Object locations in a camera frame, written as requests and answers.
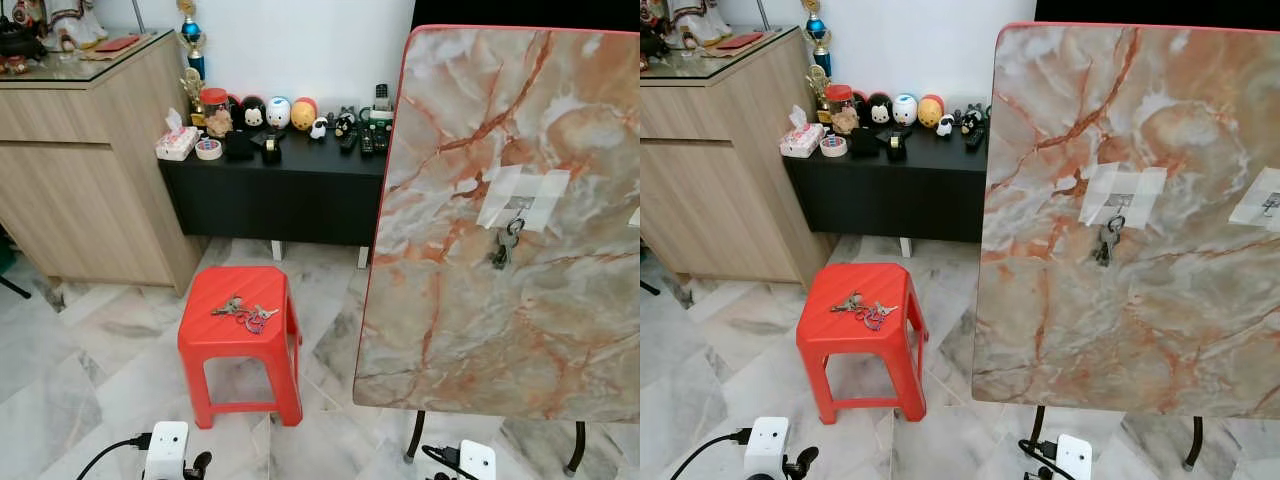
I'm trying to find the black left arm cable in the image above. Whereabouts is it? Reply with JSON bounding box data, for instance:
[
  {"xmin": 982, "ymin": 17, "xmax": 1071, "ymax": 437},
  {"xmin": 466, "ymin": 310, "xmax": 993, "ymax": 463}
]
[
  {"xmin": 75, "ymin": 432, "xmax": 153, "ymax": 480},
  {"xmin": 670, "ymin": 428, "xmax": 751, "ymax": 480}
]

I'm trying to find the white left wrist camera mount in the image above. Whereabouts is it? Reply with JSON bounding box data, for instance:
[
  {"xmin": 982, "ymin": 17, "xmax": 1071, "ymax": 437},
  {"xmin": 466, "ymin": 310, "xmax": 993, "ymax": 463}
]
[
  {"xmin": 745, "ymin": 417, "xmax": 791, "ymax": 480},
  {"xmin": 143, "ymin": 421, "xmax": 191, "ymax": 480}
]

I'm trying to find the blue gold trophy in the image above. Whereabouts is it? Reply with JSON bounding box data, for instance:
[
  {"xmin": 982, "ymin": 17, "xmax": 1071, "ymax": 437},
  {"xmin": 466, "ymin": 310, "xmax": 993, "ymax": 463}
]
[
  {"xmin": 177, "ymin": 0, "xmax": 207, "ymax": 81},
  {"xmin": 802, "ymin": 0, "xmax": 835, "ymax": 79}
]

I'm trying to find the black low console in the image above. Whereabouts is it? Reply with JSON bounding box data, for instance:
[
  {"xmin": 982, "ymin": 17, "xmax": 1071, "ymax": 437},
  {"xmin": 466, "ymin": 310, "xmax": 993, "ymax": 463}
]
[
  {"xmin": 782, "ymin": 125, "xmax": 991, "ymax": 244},
  {"xmin": 158, "ymin": 125, "xmax": 396, "ymax": 248}
]

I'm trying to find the black cordless phone on base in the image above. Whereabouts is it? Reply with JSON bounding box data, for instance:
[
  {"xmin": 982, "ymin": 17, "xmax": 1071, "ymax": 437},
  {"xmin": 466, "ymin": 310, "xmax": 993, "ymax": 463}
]
[{"xmin": 362, "ymin": 84, "xmax": 393, "ymax": 126}]

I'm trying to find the red plastic stool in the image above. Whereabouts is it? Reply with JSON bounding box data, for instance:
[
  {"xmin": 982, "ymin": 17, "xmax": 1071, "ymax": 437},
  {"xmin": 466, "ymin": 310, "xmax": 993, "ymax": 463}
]
[
  {"xmin": 796, "ymin": 262, "xmax": 928, "ymax": 425},
  {"xmin": 177, "ymin": 265, "xmax": 304, "ymax": 429}
]

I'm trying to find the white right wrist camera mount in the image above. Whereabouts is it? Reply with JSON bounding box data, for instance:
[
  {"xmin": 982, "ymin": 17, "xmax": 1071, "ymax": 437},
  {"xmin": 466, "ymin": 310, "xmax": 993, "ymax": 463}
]
[
  {"xmin": 1055, "ymin": 434, "xmax": 1093, "ymax": 480},
  {"xmin": 455, "ymin": 440, "xmax": 498, "ymax": 480}
]

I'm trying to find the small gold trophy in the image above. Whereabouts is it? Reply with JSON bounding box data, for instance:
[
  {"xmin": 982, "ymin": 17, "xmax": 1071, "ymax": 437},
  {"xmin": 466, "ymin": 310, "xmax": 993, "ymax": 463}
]
[
  {"xmin": 806, "ymin": 65, "xmax": 831, "ymax": 123},
  {"xmin": 180, "ymin": 68, "xmax": 206, "ymax": 127}
]

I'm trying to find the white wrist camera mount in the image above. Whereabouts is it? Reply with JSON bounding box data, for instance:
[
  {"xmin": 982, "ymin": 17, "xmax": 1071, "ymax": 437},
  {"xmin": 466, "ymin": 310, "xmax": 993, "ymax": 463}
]
[
  {"xmin": 455, "ymin": 440, "xmax": 498, "ymax": 480},
  {"xmin": 143, "ymin": 421, "xmax": 191, "ymax": 480},
  {"xmin": 745, "ymin": 417, "xmax": 791, "ymax": 480},
  {"xmin": 1055, "ymin": 434, "xmax": 1093, "ymax": 480}
]

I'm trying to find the red lid clear jar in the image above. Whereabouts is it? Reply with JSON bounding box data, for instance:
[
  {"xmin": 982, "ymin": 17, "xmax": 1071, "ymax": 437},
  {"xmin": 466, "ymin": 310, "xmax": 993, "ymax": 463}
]
[
  {"xmin": 825, "ymin": 84, "xmax": 859, "ymax": 136},
  {"xmin": 200, "ymin": 88, "xmax": 233, "ymax": 139}
]

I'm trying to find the clear adhesive wall hook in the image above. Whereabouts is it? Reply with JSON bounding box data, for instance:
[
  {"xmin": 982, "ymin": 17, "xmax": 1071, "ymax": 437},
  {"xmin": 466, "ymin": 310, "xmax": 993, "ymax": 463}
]
[
  {"xmin": 1228, "ymin": 167, "xmax": 1280, "ymax": 233},
  {"xmin": 476, "ymin": 165, "xmax": 571, "ymax": 233},
  {"xmin": 1078, "ymin": 160, "xmax": 1168, "ymax": 229}
]

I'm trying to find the white robed statue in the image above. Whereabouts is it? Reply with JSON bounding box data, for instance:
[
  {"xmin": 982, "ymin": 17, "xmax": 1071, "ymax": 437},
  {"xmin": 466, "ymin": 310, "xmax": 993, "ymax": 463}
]
[
  {"xmin": 668, "ymin": 0, "xmax": 736, "ymax": 49},
  {"xmin": 45, "ymin": 0, "xmax": 109, "ymax": 51}
]

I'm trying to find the key bunch with red tag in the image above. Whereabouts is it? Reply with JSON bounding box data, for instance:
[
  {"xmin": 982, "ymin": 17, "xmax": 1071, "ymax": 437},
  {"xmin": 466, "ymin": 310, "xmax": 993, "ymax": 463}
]
[
  {"xmin": 830, "ymin": 291, "xmax": 900, "ymax": 331},
  {"xmin": 211, "ymin": 295, "xmax": 280, "ymax": 335}
]

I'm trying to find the silver key bunch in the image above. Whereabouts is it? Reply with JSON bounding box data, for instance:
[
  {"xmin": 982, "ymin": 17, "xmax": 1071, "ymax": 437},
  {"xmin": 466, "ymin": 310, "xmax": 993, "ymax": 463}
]
[
  {"xmin": 489, "ymin": 218, "xmax": 525, "ymax": 270},
  {"xmin": 1093, "ymin": 214, "xmax": 1127, "ymax": 267}
]

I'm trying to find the black incense pot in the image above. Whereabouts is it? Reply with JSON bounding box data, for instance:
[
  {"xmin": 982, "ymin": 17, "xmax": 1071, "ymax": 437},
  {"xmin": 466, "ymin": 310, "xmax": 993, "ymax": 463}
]
[
  {"xmin": 640, "ymin": 20, "xmax": 671, "ymax": 61},
  {"xmin": 0, "ymin": 18, "xmax": 46, "ymax": 61}
]

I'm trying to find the black television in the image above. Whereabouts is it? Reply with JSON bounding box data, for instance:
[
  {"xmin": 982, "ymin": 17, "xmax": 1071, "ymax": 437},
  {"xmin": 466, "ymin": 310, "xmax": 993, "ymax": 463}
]
[
  {"xmin": 1035, "ymin": 0, "xmax": 1280, "ymax": 26},
  {"xmin": 412, "ymin": 0, "xmax": 641, "ymax": 31}
]

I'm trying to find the pink white tissue pack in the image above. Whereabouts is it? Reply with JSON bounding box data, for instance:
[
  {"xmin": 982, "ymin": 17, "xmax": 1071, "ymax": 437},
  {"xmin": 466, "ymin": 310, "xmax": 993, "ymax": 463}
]
[
  {"xmin": 155, "ymin": 108, "xmax": 201, "ymax": 161},
  {"xmin": 780, "ymin": 105, "xmax": 827, "ymax": 159}
]

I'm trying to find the light wood cabinet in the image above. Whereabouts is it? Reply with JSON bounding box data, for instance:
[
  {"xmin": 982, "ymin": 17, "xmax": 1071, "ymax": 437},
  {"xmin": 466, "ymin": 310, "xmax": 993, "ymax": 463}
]
[
  {"xmin": 0, "ymin": 30, "xmax": 209, "ymax": 293},
  {"xmin": 640, "ymin": 25, "xmax": 836, "ymax": 286}
]

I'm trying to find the marble pattern folding table top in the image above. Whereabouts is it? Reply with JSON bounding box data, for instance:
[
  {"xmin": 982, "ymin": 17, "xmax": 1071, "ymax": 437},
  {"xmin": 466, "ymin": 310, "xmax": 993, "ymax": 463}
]
[
  {"xmin": 972, "ymin": 20, "xmax": 1280, "ymax": 419},
  {"xmin": 352, "ymin": 24, "xmax": 641, "ymax": 423}
]

